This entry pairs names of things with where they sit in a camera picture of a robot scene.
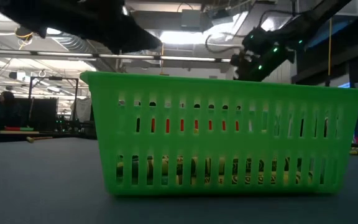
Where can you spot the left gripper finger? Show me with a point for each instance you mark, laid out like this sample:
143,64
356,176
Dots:
135,39

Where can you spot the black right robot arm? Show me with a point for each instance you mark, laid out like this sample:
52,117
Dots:
315,18

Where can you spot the long tube light fixture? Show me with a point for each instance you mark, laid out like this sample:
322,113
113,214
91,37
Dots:
185,58

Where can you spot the grey ceiling unit box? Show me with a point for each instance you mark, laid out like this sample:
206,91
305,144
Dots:
191,19

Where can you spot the white hanging cloth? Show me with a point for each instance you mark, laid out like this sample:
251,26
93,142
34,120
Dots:
82,109

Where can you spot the dark monitor screen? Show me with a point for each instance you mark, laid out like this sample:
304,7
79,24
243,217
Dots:
43,113

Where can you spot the black computer green lights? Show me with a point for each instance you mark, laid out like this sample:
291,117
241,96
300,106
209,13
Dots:
61,119

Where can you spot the green plastic basket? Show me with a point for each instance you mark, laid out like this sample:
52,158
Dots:
197,143

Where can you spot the person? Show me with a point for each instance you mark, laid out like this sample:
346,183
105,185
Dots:
5,109

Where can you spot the red green object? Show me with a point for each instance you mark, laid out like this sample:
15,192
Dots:
19,128

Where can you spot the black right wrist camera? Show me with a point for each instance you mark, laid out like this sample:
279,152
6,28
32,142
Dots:
256,39

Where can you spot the silver rectangular air duct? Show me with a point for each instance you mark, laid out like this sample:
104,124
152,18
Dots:
244,21

